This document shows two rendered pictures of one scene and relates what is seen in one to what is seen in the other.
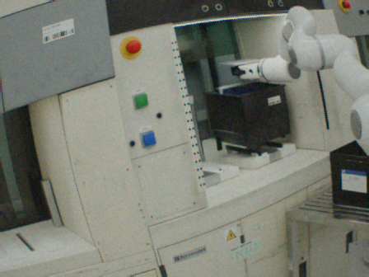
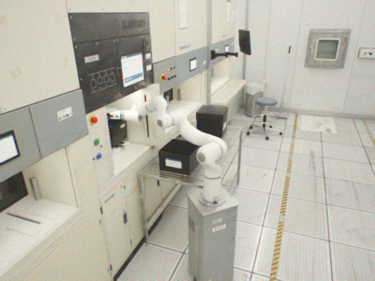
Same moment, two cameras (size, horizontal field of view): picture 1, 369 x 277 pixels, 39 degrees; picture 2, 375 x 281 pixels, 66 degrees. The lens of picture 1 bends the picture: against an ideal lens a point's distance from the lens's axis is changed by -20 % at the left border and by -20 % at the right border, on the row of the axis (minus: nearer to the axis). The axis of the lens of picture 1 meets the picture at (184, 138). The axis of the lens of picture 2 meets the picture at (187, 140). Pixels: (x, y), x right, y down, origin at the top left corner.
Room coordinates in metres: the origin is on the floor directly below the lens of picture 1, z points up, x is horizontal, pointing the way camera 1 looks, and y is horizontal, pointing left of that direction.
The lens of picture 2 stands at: (-0.08, 0.71, 1.94)
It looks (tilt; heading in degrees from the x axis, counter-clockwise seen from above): 24 degrees down; 321
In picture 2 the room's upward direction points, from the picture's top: 1 degrees counter-clockwise
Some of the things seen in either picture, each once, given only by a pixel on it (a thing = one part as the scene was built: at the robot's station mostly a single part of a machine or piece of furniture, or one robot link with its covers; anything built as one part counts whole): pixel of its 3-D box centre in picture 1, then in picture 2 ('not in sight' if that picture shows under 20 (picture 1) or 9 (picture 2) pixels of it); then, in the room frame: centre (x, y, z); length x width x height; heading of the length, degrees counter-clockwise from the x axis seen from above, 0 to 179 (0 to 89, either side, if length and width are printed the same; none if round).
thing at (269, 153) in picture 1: (259, 152); (113, 145); (2.13, -0.24, 0.89); 0.22 x 0.21 x 0.04; 29
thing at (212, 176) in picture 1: (194, 175); not in sight; (2.00, -0.01, 0.89); 0.22 x 0.21 x 0.04; 29
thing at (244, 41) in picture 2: not in sight; (232, 45); (2.47, -2.12, 1.57); 0.53 x 0.40 x 0.36; 29
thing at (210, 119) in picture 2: not in sight; (212, 120); (2.02, -1.34, 0.89); 0.29 x 0.29 x 0.25; 33
